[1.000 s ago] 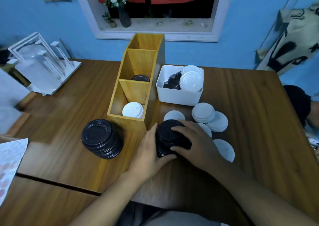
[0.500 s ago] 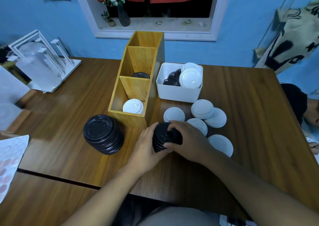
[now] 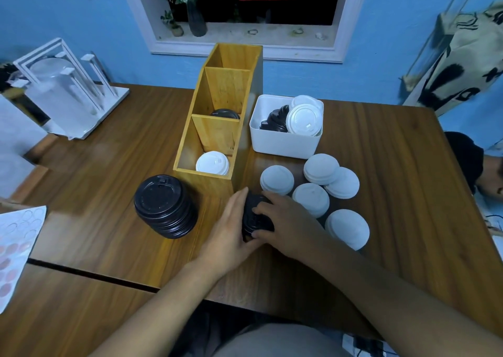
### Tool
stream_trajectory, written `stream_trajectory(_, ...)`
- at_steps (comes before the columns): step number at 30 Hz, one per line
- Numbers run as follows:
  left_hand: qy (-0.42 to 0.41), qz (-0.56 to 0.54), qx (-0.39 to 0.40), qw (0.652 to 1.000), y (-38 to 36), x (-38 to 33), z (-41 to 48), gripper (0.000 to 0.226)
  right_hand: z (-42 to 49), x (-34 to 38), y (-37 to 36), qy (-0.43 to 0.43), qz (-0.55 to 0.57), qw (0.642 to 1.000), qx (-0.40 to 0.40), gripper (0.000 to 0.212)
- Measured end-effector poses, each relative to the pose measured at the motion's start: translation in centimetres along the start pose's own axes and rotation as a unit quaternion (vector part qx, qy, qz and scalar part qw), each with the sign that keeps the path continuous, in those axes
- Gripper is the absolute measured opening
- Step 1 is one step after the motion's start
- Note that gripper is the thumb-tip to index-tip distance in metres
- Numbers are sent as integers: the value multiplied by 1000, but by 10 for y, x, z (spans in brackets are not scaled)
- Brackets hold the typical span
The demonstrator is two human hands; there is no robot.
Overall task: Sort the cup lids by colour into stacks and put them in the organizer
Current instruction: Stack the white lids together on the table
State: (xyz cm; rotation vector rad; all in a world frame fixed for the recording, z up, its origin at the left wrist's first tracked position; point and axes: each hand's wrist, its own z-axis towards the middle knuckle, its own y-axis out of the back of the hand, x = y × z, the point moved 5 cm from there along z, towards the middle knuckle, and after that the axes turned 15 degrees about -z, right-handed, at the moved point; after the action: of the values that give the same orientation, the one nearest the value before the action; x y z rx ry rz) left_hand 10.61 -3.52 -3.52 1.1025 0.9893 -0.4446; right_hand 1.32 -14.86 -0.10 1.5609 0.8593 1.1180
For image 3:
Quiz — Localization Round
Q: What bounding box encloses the person's left hand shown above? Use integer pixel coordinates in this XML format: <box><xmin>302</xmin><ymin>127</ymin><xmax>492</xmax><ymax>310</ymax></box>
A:
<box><xmin>195</xmin><ymin>187</ymin><xmax>269</xmax><ymax>281</ymax></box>

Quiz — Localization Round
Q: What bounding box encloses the person's right hand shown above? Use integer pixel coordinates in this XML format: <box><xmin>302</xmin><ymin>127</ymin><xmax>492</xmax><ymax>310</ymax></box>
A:
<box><xmin>251</xmin><ymin>190</ymin><xmax>335</xmax><ymax>266</ymax></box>

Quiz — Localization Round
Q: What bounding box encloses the small stack of black lids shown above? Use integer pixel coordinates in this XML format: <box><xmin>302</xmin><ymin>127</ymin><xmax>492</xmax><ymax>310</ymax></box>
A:
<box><xmin>241</xmin><ymin>193</ymin><xmax>275</xmax><ymax>242</ymax></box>

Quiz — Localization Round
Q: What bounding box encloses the person's left forearm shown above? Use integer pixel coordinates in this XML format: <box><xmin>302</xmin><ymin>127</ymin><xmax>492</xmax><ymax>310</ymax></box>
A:
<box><xmin>90</xmin><ymin>259</ymin><xmax>221</xmax><ymax>357</ymax></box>

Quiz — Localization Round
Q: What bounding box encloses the person's right forearm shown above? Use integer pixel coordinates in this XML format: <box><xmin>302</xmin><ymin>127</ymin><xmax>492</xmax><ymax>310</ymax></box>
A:
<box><xmin>310</xmin><ymin>247</ymin><xmax>503</xmax><ymax>357</ymax></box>

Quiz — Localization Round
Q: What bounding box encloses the white cup lid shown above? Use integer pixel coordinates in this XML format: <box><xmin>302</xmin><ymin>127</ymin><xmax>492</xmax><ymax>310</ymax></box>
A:
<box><xmin>286</xmin><ymin>104</ymin><xmax>323</xmax><ymax>137</ymax></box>
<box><xmin>290</xmin><ymin>95</ymin><xmax>324</xmax><ymax>110</ymax></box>
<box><xmin>196</xmin><ymin>151</ymin><xmax>230</xmax><ymax>176</ymax></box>
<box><xmin>325</xmin><ymin>209</ymin><xmax>370</xmax><ymax>251</ymax></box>
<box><xmin>260</xmin><ymin>165</ymin><xmax>295</xmax><ymax>196</ymax></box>
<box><xmin>303</xmin><ymin>153</ymin><xmax>340</xmax><ymax>186</ymax></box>
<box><xmin>292</xmin><ymin>182</ymin><xmax>330</xmax><ymax>219</ymax></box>
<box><xmin>325</xmin><ymin>167</ymin><xmax>360</xmax><ymax>200</ymax></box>

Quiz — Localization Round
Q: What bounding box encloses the white plastic bin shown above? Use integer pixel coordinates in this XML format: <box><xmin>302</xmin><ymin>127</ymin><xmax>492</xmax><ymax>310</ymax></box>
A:
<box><xmin>249</xmin><ymin>94</ymin><xmax>325</xmax><ymax>160</ymax></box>

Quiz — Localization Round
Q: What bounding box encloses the person's grey clothing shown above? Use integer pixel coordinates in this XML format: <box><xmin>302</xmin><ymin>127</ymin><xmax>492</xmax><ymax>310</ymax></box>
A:
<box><xmin>169</xmin><ymin>311</ymin><xmax>354</xmax><ymax>357</ymax></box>

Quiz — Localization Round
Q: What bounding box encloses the tall stack of black lids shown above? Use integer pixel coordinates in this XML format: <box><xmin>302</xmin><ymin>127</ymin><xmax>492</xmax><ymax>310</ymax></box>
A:
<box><xmin>134</xmin><ymin>175</ymin><xmax>199</xmax><ymax>240</ymax></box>

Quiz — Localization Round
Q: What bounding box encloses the pile of black lids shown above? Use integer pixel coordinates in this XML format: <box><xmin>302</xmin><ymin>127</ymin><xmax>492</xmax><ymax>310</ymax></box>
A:
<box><xmin>259</xmin><ymin>105</ymin><xmax>291</xmax><ymax>133</ymax></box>

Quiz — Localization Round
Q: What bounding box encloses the wooden three-compartment organizer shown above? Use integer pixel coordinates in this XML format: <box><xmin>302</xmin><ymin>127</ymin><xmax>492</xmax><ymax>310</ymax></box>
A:
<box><xmin>173</xmin><ymin>43</ymin><xmax>263</xmax><ymax>197</ymax></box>

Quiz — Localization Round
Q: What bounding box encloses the white power strip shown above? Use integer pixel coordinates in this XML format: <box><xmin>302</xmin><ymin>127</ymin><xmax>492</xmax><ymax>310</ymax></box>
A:
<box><xmin>342</xmin><ymin>333</ymin><xmax>399</xmax><ymax>357</ymax></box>

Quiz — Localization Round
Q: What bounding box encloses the white cup dispenser rack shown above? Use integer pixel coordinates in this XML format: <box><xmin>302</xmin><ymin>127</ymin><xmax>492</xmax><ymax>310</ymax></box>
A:
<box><xmin>12</xmin><ymin>37</ymin><xmax>130</xmax><ymax>140</ymax></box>

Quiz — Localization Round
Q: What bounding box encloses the small potted plant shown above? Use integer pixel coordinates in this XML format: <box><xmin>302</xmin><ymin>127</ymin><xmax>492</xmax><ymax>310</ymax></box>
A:
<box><xmin>160</xmin><ymin>10</ymin><xmax>185</xmax><ymax>38</ymax></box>

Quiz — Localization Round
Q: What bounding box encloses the dark glass vase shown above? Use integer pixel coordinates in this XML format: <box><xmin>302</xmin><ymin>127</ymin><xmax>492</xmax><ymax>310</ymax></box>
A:
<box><xmin>186</xmin><ymin>0</ymin><xmax>208</xmax><ymax>38</ymax></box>

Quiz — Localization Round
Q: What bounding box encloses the round sticker sheet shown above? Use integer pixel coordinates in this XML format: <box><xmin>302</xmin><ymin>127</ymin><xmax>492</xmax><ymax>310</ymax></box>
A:
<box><xmin>0</xmin><ymin>205</ymin><xmax>47</xmax><ymax>315</ymax></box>

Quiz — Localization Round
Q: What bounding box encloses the stack of clear plastic cups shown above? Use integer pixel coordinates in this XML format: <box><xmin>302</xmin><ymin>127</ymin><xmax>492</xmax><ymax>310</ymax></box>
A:
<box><xmin>24</xmin><ymin>57</ymin><xmax>100</xmax><ymax>134</ymax></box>

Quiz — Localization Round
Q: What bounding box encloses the beige printed tote bag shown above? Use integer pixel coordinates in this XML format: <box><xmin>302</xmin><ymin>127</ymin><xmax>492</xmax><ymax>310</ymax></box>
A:
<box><xmin>402</xmin><ymin>0</ymin><xmax>503</xmax><ymax>117</ymax></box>

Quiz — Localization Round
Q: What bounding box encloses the white window frame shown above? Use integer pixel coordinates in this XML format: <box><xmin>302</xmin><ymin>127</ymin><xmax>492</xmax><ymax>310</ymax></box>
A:
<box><xmin>115</xmin><ymin>0</ymin><xmax>371</xmax><ymax>63</ymax></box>

